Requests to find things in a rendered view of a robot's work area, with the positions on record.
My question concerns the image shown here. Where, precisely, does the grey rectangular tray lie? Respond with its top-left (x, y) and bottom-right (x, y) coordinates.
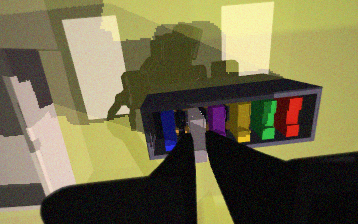
top-left (0, 48), bottom-right (76, 212)

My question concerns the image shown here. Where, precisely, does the dark grey fuse block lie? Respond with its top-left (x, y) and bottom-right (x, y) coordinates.
top-left (140, 78), bottom-right (323, 160)

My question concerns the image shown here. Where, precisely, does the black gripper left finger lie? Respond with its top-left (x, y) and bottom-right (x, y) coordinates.
top-left (40, 133), bottom-right (197, 224)

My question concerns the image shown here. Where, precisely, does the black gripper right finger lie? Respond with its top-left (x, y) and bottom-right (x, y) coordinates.
top-left (205, 130), bottom-right (358, 224)

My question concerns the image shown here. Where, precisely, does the purple fuse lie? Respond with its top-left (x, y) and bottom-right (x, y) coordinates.
top-left (207, 104), bottom-right (226, 137)

